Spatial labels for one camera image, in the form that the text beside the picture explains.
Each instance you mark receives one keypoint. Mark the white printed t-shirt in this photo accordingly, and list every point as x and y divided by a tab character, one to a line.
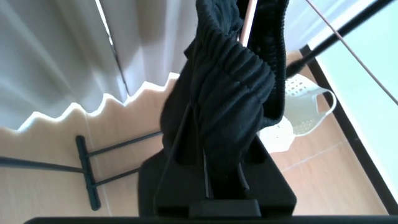
276	137

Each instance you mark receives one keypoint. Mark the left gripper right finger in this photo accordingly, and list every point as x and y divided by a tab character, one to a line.
270	189

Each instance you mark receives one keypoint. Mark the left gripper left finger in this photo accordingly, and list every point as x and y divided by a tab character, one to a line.
168	186

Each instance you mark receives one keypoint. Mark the beige curtain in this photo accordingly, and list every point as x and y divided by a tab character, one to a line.
46	62

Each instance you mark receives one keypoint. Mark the black clothes rack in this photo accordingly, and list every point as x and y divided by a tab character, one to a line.
88	174

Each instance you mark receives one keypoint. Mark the white laundry basket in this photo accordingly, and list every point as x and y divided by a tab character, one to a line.
306	102

